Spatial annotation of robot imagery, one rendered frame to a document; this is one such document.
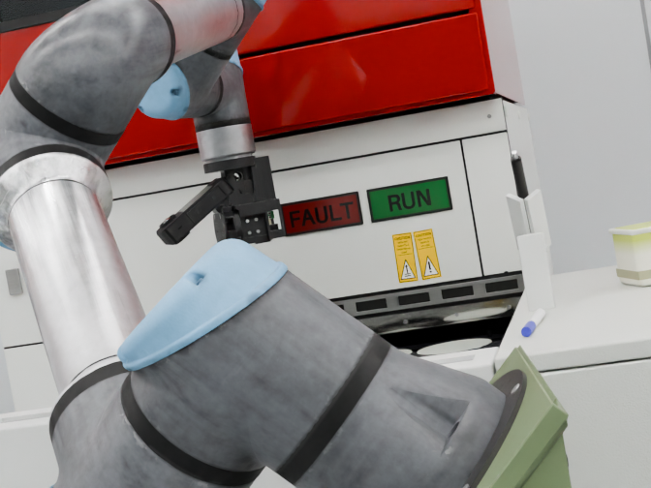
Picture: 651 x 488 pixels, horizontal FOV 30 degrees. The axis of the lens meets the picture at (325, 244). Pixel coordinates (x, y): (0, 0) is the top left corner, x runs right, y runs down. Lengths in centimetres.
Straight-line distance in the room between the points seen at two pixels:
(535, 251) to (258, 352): 64
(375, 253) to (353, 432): 98
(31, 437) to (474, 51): 80
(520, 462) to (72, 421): 34
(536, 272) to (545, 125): 185
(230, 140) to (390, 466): 90
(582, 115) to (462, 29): 154
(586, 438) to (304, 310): 40
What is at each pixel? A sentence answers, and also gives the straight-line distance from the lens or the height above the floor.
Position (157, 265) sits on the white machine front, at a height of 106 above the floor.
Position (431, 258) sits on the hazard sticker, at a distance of 173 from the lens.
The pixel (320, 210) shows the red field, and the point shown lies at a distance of 175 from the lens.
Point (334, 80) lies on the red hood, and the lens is 170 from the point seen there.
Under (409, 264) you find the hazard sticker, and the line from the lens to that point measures 174.
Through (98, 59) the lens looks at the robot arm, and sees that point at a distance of 113.
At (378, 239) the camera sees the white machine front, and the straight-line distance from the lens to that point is 174.
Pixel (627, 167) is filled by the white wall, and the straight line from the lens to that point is 320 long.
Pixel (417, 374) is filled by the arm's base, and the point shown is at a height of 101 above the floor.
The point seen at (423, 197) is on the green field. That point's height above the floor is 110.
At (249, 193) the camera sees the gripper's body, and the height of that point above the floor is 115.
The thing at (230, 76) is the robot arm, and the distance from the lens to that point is 162.
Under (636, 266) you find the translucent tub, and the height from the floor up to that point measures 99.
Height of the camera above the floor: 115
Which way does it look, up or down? 3 degrees down
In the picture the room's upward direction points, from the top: 10 degrees counter-clockwise
